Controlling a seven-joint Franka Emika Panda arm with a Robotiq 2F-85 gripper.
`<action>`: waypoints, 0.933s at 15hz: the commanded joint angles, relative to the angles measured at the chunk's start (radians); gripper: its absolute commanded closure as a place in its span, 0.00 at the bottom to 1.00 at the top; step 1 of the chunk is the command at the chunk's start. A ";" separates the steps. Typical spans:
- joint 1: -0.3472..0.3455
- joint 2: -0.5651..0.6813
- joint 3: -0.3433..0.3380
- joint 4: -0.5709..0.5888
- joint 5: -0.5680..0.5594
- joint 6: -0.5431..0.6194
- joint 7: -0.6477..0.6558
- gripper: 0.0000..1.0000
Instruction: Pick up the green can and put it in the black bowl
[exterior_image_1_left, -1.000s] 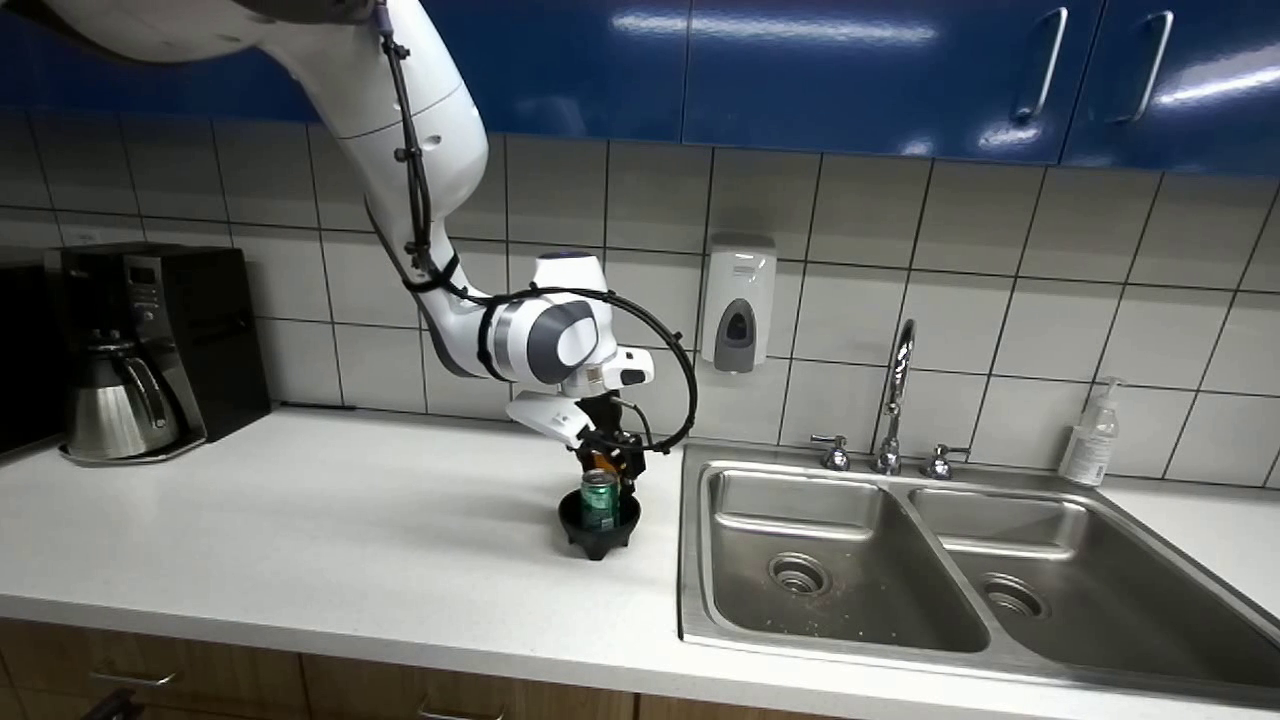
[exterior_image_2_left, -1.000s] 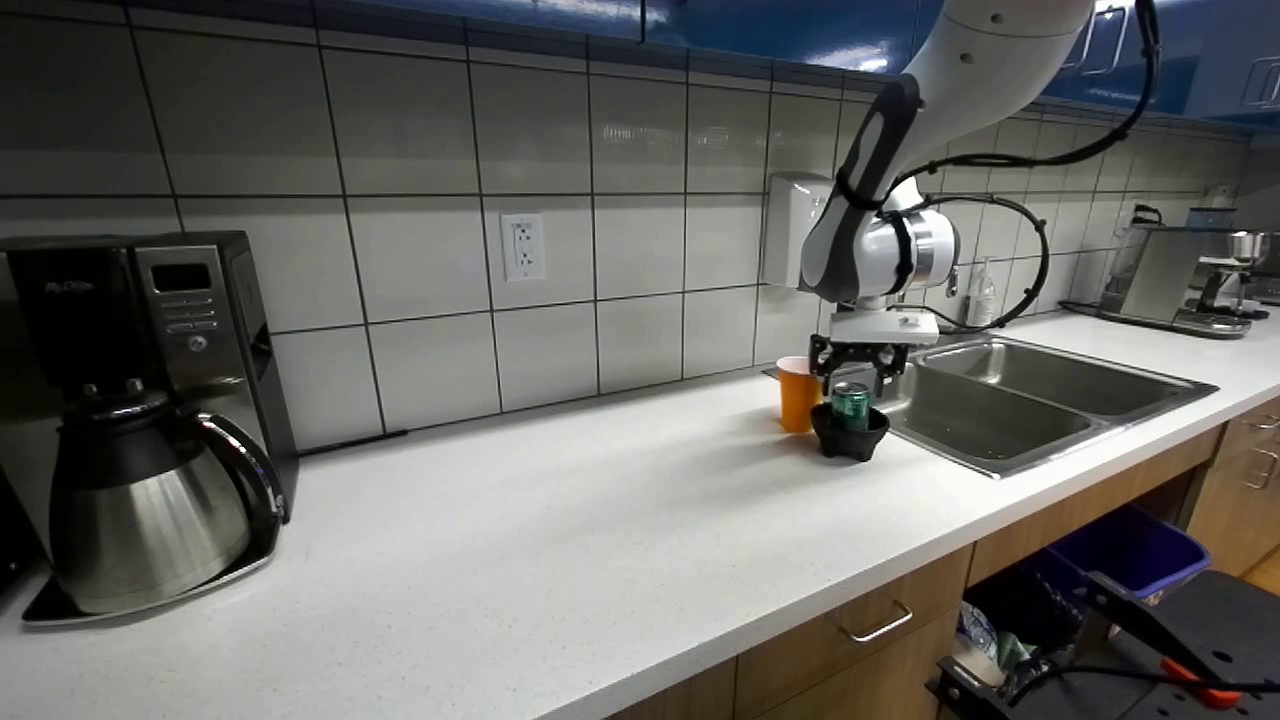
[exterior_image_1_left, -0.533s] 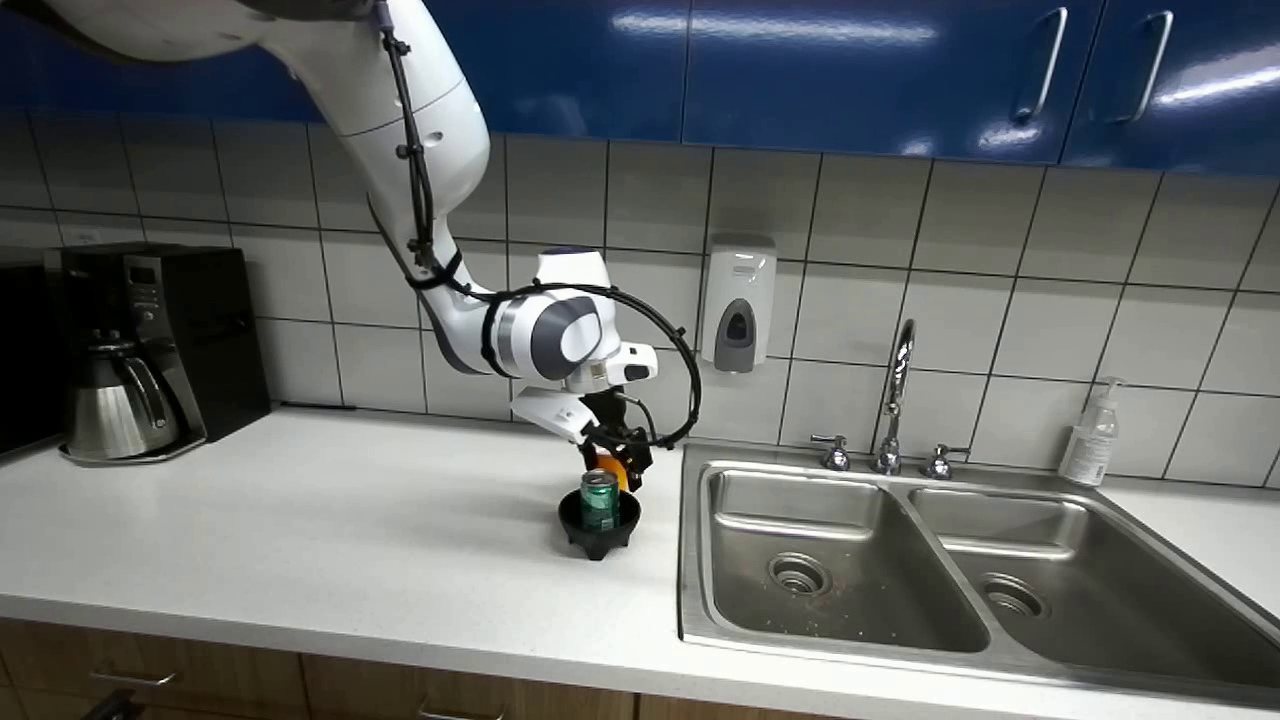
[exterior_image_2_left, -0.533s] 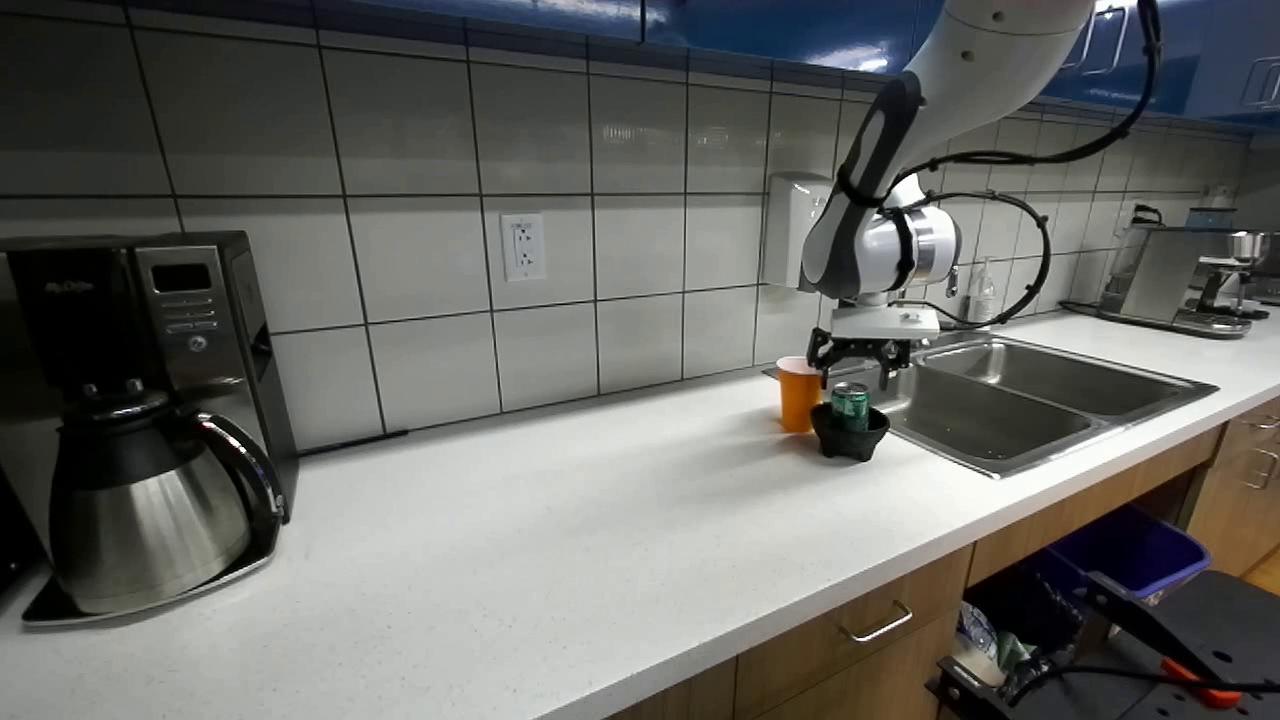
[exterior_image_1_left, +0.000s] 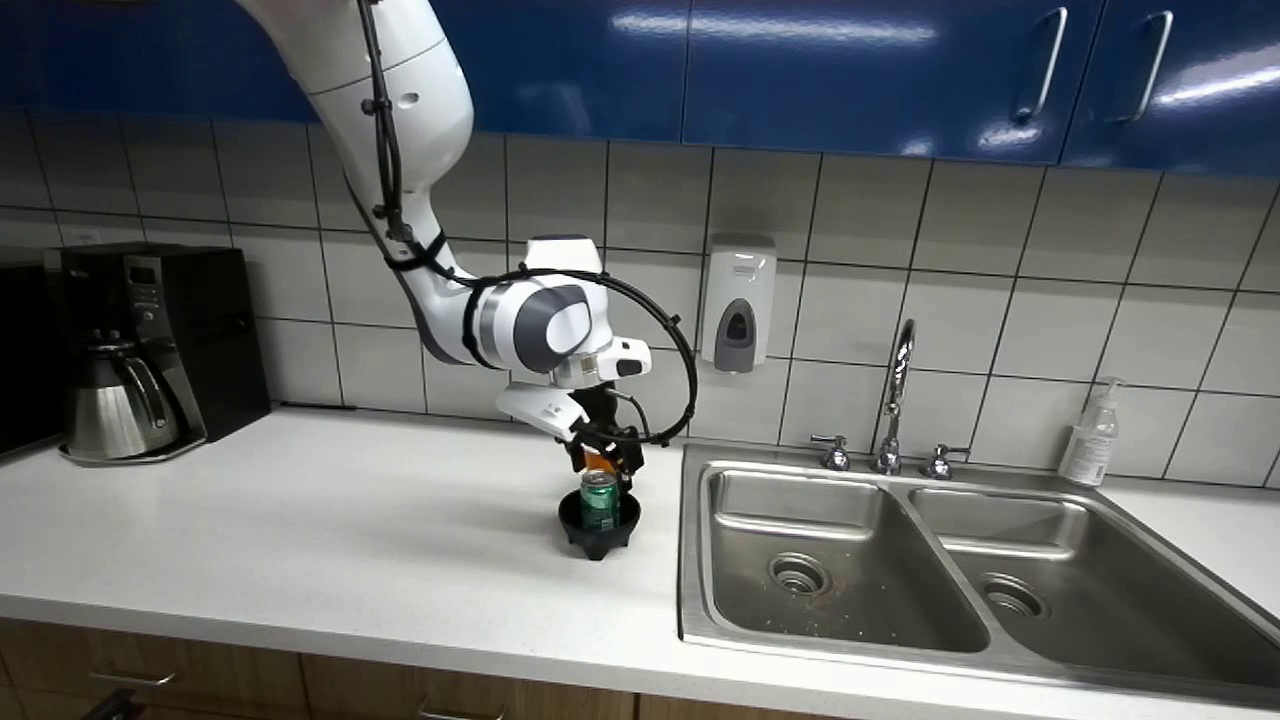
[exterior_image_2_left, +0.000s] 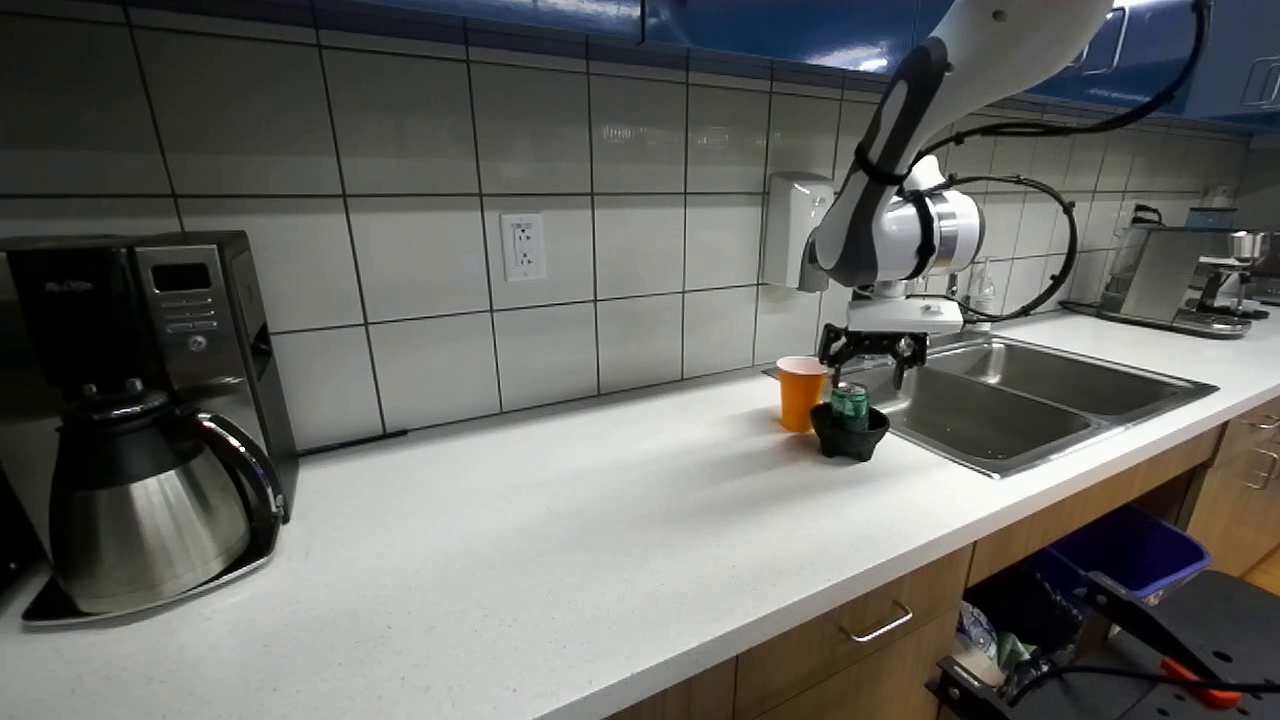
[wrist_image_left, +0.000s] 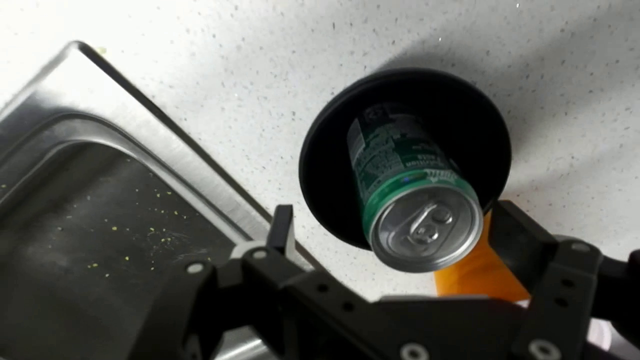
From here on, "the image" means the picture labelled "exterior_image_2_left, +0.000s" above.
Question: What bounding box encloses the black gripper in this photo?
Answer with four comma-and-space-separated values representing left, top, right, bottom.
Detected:
810, 318, 933, 411

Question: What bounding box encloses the green soda can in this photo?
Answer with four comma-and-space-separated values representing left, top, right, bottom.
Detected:
829, 378, 874, 422

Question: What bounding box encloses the black bowl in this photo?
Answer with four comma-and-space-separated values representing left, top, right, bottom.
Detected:
809, 394, 894, 468

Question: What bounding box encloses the orange paper cup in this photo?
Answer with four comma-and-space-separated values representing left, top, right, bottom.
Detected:
772, 350, 836, 436

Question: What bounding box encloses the stainless steel double sink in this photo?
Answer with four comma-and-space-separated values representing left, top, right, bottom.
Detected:
852, 327, 1223, 484

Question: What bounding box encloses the wooden under-sink panel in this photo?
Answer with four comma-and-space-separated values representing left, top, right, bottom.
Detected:
964, 420, 1228, 590

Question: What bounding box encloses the wooden drawer front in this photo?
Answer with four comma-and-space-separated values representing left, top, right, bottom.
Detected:
604, 657, 738, 720
726, 544, 974, 720

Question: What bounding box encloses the blue plastic bin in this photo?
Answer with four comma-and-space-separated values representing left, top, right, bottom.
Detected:
1040, 509, 1214, 608

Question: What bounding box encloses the silver espresso machine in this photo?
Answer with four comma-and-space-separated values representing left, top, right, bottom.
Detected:
1090, 201, 1275, 343

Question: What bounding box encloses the blue cabinet door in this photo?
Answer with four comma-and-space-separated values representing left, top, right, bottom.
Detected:
310, 0, 652, 49
641, 0, 964, 96

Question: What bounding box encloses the wooden side cabinet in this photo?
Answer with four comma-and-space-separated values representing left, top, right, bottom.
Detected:
1178, 394, 1280, 596

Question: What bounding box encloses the black robot cart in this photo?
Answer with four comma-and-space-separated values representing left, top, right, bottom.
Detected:
928, 569, 1280, 720

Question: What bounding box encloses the black coffee maker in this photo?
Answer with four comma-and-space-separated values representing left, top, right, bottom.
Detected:
0, 227, 305, 628

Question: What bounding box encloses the stainless steel coffee carafe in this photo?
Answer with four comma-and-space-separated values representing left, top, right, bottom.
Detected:
42, 378, 288, 618

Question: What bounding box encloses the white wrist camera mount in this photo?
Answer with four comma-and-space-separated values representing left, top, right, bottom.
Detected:
843, 292, 967, 338

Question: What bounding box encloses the white wall soap dispenser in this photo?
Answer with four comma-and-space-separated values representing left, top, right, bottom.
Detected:
759, 174, 841, 299

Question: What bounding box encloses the silver drawer handle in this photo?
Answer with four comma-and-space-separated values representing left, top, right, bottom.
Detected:
843, 599, 921, 653

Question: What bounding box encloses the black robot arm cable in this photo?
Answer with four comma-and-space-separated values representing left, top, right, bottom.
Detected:
916, 0, 1214, 327

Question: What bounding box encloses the white wall outlet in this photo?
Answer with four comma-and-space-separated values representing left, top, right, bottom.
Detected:
498, 206, 553, 286

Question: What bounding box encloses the orange handled clamp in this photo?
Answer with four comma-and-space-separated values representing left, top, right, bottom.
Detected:
1155, 657, 1252, 714

